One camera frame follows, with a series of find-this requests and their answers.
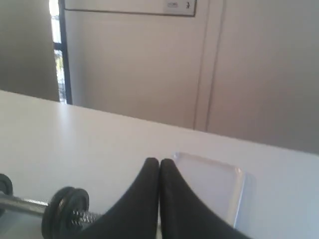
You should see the beige cabinet with doors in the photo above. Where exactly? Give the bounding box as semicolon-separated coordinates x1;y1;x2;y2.
63;0;319;154

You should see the white rectangular plastic tray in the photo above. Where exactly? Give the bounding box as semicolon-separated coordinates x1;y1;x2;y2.
173;152;255;229

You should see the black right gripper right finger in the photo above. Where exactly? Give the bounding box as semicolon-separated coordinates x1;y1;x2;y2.
159;158;248;239

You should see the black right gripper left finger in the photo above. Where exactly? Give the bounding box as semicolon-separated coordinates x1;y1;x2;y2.
75;157;160;239

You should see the white cabinet label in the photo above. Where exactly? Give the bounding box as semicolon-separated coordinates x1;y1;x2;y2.
163;0;196;16

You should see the black weight plate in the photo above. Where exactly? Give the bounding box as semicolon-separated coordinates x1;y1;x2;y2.
0;173;13;217
50;187;89;239
41;186;74;239

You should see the chrome threaded dumbbell bar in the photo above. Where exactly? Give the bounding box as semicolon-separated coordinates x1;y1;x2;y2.
6;196;102;226

